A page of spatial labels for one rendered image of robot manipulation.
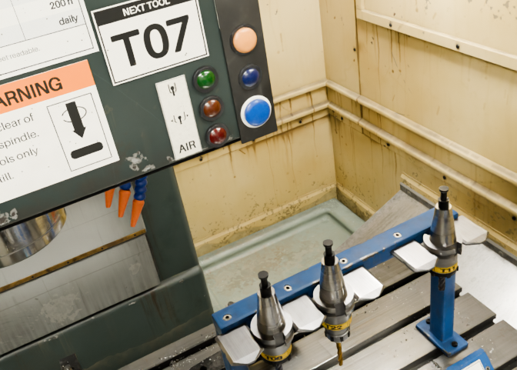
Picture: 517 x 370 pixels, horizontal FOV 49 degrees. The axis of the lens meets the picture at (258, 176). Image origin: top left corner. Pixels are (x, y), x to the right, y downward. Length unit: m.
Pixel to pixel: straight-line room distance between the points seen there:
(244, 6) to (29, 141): 0.24
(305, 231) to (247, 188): 0.29
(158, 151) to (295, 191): 1.51
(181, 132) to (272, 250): 1.47
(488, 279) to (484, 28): 0.61
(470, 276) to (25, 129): 1.23
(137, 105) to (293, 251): 1.50
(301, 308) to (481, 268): 0.74
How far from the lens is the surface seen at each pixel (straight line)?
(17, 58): 0.53
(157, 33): 0.55
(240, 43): 0.58
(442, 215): 0.97
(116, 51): 0.54
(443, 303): 1.19
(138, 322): 1.59
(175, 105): 0.58
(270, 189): 2.01
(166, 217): 1.45
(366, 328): 1.31
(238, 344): 0.88
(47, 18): 0.53
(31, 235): 0.75
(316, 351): 1.27
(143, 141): 0.58
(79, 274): 1.43
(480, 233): 1.05
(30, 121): 0.55
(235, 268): 1.98
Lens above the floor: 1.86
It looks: 32 degrees down
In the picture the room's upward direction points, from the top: 10 degrees counter-clockwise
